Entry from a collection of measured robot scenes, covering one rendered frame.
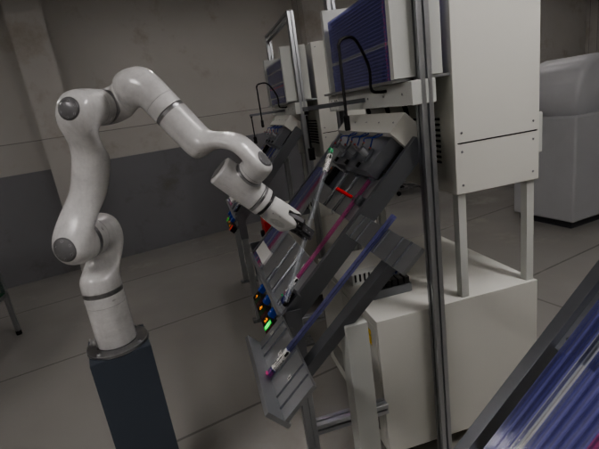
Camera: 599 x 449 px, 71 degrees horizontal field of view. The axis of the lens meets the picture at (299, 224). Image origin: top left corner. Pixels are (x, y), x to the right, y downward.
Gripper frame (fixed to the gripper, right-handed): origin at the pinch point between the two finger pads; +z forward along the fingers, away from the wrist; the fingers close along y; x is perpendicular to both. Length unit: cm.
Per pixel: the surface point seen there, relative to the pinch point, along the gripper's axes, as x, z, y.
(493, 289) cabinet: 22, 74, 9
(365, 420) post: -40, 35, 12
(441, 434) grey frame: -29, 92, -10
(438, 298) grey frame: 7, 53, 6
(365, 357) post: -26.6, 22.2, 18.3
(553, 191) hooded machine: 212, 240, -86
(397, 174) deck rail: 29.6, 14.0, 11.8
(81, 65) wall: 159, -143, -348
